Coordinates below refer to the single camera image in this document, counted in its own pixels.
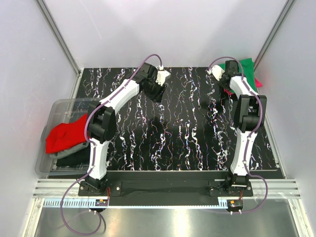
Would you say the folded pink t shirt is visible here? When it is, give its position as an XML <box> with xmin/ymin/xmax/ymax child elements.
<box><xmin>224</xmin><ymin>78</ymin><xmax>263</xmax><ymax>95</ymax></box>

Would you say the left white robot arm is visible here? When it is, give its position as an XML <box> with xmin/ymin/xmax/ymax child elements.
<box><xmin>84</xmin><ymin>63</ymin><xmax>171</xmax><ymax>196</ymax></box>

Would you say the green t shirt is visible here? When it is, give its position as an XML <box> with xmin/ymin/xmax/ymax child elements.
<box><xmin>219</xmin><ymin>57</ymin><xmax>258</xmax><ymax>92</ymax></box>

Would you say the orange connector block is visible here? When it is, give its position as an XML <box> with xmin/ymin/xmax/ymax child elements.
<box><xmin>95</xmin><ymin>199</ymin><xmax>109</xmax><ymax>206</ymax></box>
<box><xmin>228</xmin><ymin>199</ymin><xmax>243</xmax><ymax>208</ymax></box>

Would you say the purple cable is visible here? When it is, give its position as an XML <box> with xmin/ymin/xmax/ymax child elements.
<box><xmin>208</xmin><ymin>56</ymin><xmax>269</xmax><ymax>214</ymax></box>
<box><xmin>60</xmin><ymin>53</ymin><xmax>164</xmax><ymax>235</ymax></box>

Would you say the white slotted cable duct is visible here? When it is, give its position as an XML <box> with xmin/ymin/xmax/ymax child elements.
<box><xmin>44</xmin><ymin>197</ymin><xmax>228</xmax><ymax>209</ymax></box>

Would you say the right aluminium frame post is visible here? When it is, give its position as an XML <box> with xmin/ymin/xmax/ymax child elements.
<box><xmin>254</xmin><ymin>0</ymin><xmax>296</xmax><ymax>70</ymax></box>

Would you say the aluminium frame post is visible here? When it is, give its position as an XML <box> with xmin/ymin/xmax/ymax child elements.
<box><xmin>254</xmin><ymin>0</ymin><xmax>296</xmax><ymax>70</ymax></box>
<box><xmin>35</xmin><ymin>0</ymin><xmax>81</xmax><ymax>77</ymax></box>

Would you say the black t shirt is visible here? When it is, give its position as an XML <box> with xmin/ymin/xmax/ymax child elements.
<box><xmin>56</xmin><ymin>146</ymin><xmax>90</xmax><ymax>168</ymax></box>

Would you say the left orange connector block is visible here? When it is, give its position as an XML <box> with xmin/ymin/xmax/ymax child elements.
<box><xmin>95</xmin><ymin>199</ymin><xmax>109</xmax><ymax>206</ymax></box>

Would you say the left aluminium frame post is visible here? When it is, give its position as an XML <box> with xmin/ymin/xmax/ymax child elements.
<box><xmin>35</xmin><ymin>0</ymin><xmax>81</xmax><ymax>77</ymax></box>

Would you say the right orange connector block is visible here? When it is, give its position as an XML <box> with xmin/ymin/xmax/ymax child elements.
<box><xmin>228</xmin><ymin>199</ymin><xmax>243</xmax><ymax>208</ymax></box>

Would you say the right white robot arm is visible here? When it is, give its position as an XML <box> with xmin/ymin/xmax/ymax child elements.
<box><xmin>219</xmin><ymin>57</ymin><xmax>267</xmax><ymax>196</ymax></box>

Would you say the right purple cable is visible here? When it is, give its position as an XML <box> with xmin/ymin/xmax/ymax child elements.
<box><xmin>208</xmin><ymin>56</ymin><xmax>269</xmax><ymax>214</ymax></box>

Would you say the aluminium front rail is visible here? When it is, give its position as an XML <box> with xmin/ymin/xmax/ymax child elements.
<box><xmin>33</xmin><ymin>179</ymin><xmax>300</xmax><ymax>199</ymax></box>

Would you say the clear plastic bin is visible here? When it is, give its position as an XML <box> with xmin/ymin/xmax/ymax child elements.
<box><xmin>35</xmin><ymin>98</ymin><xmax>100</xmax><ymax>178</ymax></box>

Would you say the black marble pattern mat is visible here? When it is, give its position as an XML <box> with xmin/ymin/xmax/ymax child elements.
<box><xmin>76</xmin><ymin>67</ymin><xmax>283</xmax><ymax>179</ymax></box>

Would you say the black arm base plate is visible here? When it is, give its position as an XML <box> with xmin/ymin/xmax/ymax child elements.
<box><xmin>79</xmin><ymin>171</ymin><xmax>253</xmax><ymax>197</ymax></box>

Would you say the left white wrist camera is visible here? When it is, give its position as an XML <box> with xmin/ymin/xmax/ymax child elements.
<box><xmin>156</xmin><ymin>66</ymin><xmax>171</xmax><ymax>86</ymax></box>

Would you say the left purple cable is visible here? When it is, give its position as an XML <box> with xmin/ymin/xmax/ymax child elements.
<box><xmin>60</xmin><ymin>53</ymin><xmax>164</xmax><ymax>235</ymax></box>

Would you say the red t shirt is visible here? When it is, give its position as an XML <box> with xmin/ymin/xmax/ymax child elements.
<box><xmin>45</xmin><ymin>114</ymin><xmax>87</xmax><ymax>154</ymax></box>

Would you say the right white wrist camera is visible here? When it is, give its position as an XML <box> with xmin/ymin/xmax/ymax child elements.
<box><xmin>207</xmin><ymin>65</ymin><xmax>225</xmax><ymax>81</ymax></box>

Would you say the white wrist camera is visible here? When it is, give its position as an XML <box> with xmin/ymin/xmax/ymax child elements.
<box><xmin>156</xmin><ymin>66</ymin><xmax>171</xmax><ymax>86</ymax></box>
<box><xmin>207</xmin><ymin>65</ymin><xmax>225</xmax><ymax>81</ymax></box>

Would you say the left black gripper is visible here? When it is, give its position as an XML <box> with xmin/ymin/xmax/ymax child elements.
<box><xmin>143</xmin><ymin>78</ymin><xmax>167</xmax><ymax>103</ymax></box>

